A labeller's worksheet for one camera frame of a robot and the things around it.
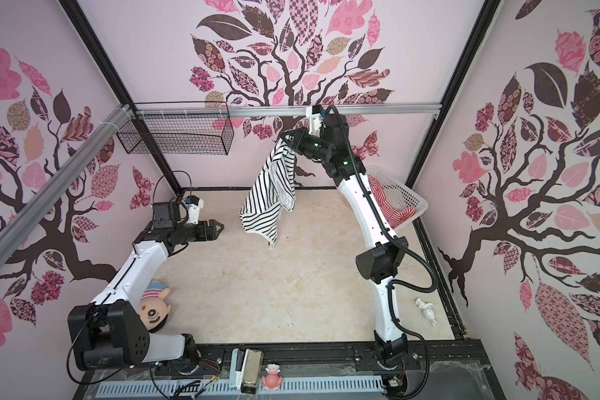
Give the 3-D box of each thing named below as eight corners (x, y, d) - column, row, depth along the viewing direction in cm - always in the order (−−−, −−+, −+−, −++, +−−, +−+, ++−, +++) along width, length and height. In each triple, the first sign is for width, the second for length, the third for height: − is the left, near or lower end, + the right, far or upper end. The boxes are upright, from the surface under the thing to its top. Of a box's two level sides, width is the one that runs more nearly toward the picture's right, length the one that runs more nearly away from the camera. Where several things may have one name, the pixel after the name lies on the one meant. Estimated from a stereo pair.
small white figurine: (433, 327, 81) (437, 324, 79) (413, 301, 86) (416, 298, 84) (440, 322, 82) (444, 320, 79) (420, 297, 87) (423, 294, 85)
